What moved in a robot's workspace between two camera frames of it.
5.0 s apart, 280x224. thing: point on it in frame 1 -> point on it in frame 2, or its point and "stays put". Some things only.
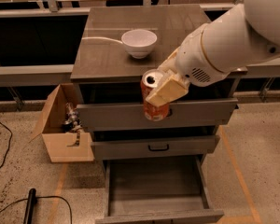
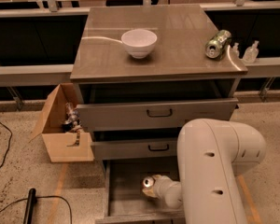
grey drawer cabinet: x=153 y=170 stays put
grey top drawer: x=181 y=114 stays put
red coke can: x=149 y=80 -> x=147 y=182
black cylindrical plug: x=30 y=206 stays put
